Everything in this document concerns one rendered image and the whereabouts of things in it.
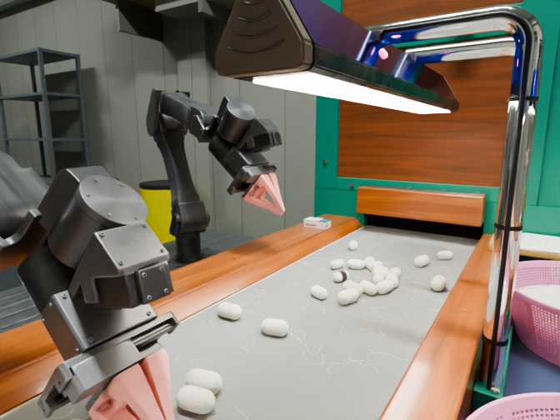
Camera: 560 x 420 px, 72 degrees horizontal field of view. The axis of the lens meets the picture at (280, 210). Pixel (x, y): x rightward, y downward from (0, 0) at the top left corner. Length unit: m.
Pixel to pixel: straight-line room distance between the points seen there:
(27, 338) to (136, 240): 0.28
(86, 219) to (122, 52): 3.74
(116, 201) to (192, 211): 0.63
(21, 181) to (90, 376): 0.20
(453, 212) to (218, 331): 0.64
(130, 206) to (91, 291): 0.07
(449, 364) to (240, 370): 0.22
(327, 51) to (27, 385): 0.42
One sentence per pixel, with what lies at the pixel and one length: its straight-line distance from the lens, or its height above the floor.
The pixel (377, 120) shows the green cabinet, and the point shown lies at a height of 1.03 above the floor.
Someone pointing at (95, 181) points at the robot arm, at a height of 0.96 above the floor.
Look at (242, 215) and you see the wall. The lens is 3.06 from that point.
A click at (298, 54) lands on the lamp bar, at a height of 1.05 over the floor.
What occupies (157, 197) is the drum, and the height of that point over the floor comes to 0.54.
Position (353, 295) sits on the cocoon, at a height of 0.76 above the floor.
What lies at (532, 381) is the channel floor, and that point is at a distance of 0.65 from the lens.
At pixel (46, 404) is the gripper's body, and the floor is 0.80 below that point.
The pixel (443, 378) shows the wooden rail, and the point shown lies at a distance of 0.43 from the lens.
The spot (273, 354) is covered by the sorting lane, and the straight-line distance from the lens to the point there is 0.49.
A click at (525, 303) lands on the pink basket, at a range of 0.67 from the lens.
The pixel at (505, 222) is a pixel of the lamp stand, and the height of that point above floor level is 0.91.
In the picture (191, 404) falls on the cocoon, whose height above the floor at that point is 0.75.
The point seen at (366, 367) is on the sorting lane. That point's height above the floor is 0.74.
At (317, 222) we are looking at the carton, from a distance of 0.96.
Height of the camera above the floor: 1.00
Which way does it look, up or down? 11 degrees down
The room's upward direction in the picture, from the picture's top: straight up
